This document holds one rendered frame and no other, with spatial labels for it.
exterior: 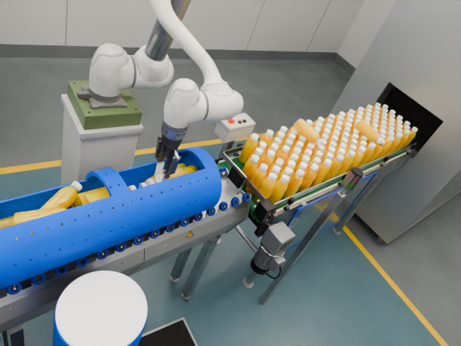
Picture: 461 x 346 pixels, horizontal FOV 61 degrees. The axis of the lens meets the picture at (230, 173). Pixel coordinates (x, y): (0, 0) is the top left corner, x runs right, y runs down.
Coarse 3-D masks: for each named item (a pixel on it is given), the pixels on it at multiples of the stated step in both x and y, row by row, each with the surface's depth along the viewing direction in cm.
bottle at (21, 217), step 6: (36, 210) 127; (42, 210) 127; (48, 210) 127; (54, 210) 128; (60, 210) 128; (18, 216) 123; (24, 216) 124; (30, 216) 124; (36, 216) 125; (42, 216) 125; (18, 222) 122
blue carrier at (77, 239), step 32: (192, 160) 172; (128, 192) 136; (160, 192) 143; (192, 192) 152; (32, 224) 115; (64, 224) 121; (96, 224) 127; (128, 224) 136; (160, 224) 148; (0, 256) 110; (32, 256) 116; (64, 256) 124; (0, 288) 117
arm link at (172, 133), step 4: (164, 124) 133; (164, 128) 134; (168, 128) 132; (172, 128) 132; (176, 128) 132; (184, 128) 133; (164, 132) 135; (168, 132) 133; (172, 132) 133; (176, 132) 133; (180, 132) 134; (184, 132) 135; (168, 136) 134; (172, 136) 134; (176, 136) 134; (180, 136) 135; (184, 136) 137
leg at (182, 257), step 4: (184, 252) 232; (188, 252) 233; (180, 256) 237; (184, 256) 234; (188, 256) 238; (176, 260) 242; (180, 260) 238; (184, 260) 238; (176, 264) 243; (180, 264) 240; (184, 264) 243; (176, 268) 245; (180, 268) 244; (172, 272) 250; (176, 272) 246; (180, 272) 248; (172, 276) 252; (176, 276) 249; (172, 280) 254; (176, 280) 255
